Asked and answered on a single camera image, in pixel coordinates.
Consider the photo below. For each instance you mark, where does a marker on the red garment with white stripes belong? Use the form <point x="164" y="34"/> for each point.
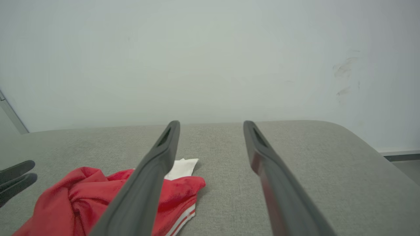
<point x="75" y="203"/>

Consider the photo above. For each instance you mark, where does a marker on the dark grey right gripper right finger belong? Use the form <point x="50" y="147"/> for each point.
<point x="285" y="196"/>

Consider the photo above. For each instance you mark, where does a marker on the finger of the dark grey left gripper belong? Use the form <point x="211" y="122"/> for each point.
<point x="16" y="186"/>
<point x="14" y="170"/>

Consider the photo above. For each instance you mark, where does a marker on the grey metal wall strip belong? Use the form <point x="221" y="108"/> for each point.
<point x="11" y="114"/>

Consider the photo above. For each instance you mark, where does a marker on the dark grey baseboard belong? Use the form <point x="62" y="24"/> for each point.
<point x="403" y="156"/>

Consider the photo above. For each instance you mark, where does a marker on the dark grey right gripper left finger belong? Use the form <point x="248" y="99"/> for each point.
<point x="144" y="190"/>

